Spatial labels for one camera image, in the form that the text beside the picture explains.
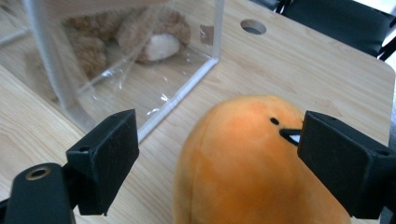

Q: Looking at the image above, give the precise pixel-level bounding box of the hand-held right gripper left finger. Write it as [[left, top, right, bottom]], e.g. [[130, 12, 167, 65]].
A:
[[65, 108, 140, 217]]

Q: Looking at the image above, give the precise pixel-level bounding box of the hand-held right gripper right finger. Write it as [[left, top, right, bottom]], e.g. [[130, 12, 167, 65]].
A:
[[297, 110, 396, 220]]

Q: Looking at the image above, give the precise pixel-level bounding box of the clear plastic box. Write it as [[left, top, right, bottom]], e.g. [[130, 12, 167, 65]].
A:
[[0, 0, 226, 144]]

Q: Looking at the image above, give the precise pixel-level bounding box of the orange plush toy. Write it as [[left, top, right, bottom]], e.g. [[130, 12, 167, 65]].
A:
[[172, 94, 353, 224]]

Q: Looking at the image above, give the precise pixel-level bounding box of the brown plush bear toy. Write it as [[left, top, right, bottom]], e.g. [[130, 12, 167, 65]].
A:
[[64, 7, 191, 80]]

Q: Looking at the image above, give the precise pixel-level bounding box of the black chair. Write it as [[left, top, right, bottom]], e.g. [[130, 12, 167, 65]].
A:
[[248, 0, 396, 62]]

